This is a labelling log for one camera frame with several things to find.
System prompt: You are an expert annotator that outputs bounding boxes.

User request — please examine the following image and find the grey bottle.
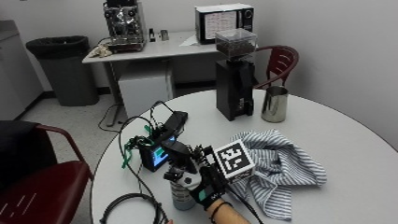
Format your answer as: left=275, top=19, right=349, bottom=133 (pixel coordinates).
left=169, top=177, right=200, bottom=212

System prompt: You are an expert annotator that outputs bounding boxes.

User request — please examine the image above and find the black box with screen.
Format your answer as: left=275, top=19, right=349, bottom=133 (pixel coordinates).
left=138, top=135, right=178, bottom=173

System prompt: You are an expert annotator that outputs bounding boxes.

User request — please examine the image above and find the flat black device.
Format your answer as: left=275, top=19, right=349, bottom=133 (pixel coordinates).
left=161, top=110, right=190, bottom=138

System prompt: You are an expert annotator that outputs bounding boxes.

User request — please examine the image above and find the white marker cube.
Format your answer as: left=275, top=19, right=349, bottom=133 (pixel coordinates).
left=213, top=138, right=255, bottom=183

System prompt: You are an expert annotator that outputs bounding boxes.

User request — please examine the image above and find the black wristband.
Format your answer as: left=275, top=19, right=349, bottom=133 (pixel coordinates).
left=209, top=201, right=234, bottom=224

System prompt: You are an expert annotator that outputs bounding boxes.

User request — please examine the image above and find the white box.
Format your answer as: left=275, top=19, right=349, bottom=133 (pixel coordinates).
left=117, top=73, right=176, bottom=119

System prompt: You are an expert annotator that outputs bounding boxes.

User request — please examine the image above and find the black coffee grinder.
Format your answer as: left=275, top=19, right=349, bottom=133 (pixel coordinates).
left=214, top=27, right=259, bottom=122

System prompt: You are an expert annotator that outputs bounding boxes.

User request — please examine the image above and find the striped blue white cloth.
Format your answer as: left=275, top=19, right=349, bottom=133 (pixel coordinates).
left=225, top=129, right=329, bottom=222

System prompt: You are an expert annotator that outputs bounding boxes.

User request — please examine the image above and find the steel milk pitcher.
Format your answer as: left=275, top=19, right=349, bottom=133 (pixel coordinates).
left=259, top=86, right=290, bottom=123

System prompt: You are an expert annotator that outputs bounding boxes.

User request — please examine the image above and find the white side table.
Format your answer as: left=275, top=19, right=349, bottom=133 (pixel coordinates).
left=81, top=30, right=234, bottom=127

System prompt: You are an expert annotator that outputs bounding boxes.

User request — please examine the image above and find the red chair with black jacket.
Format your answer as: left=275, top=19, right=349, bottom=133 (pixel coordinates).
left=0, top=123, right=96, bottom=224

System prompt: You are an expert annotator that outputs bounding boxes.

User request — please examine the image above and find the white paper sheet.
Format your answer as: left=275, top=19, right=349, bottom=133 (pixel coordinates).
left=178, top=33, right=201, bottom=48

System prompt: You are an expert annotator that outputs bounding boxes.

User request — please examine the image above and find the red slatted chair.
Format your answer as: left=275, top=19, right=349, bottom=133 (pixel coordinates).
left=253, top=45, right=301, bottom=91

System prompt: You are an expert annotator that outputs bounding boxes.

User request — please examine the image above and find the grey trash bin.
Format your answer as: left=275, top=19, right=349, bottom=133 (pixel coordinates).
left=25, top=35, right=101, bottom=107

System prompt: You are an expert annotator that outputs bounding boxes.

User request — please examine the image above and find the crumpled beige rag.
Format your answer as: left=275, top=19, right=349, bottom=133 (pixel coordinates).
left=85, top=43, right=114, bottom=59

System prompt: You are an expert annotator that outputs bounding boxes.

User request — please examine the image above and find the black and white microwave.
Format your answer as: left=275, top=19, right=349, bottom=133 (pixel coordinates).
left=194, top=3, right=255, bottom=46

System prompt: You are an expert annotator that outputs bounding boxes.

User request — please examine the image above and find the chrome espresso machine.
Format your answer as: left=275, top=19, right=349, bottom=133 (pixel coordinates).
left=102, top=0, right=148, bottom=53

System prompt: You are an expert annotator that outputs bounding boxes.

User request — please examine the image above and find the green cable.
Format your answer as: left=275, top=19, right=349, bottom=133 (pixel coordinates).
left=121, top=125, right=156, bottom=170

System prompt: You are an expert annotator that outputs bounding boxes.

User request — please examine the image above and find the black looping cable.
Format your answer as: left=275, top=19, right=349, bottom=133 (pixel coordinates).
left=117, top=115, right=156, bottom=200

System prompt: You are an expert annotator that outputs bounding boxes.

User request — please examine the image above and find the black coiled cable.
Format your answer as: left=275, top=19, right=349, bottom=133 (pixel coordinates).
left=98, top=192, right=169, bottom=224

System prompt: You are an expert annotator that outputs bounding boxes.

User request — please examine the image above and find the black floor cable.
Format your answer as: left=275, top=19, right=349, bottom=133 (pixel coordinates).
left=97, top=102, right=128, bottom=133

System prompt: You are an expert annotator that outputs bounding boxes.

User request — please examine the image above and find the black glove cable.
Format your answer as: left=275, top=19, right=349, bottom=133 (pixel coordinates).
left=225, top=186, right=265, bottom=224

